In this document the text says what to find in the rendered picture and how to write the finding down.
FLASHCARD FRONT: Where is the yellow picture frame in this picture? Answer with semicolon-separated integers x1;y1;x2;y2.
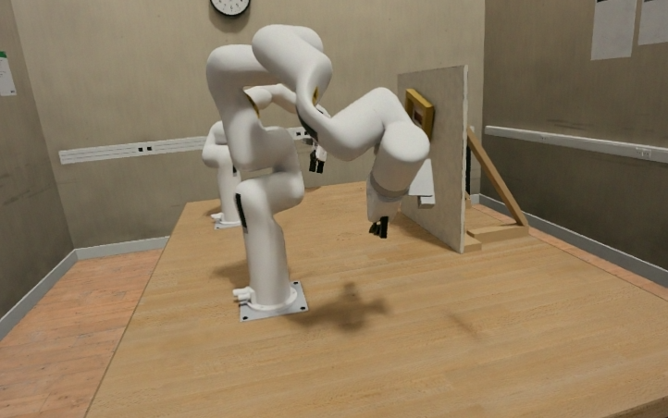
404;89;434;143

